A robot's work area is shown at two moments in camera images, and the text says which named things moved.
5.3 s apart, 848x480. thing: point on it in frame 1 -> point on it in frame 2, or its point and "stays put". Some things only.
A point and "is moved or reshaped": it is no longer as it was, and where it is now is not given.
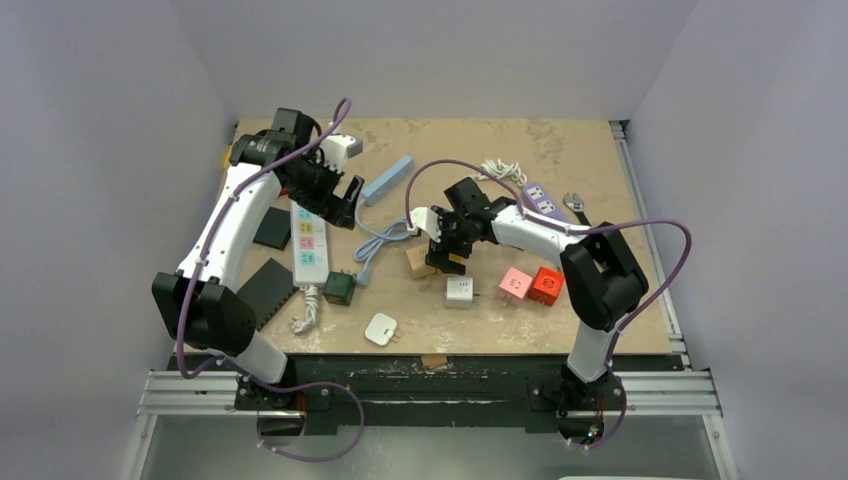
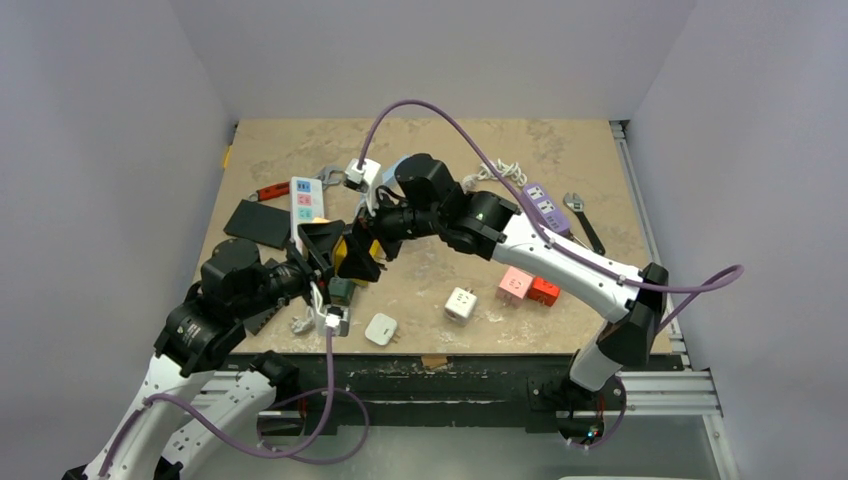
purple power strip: [537, 200] stays put
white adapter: [380, 329] stays put
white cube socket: [459, 292] is moved or reshaped
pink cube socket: [514, 288] stays put
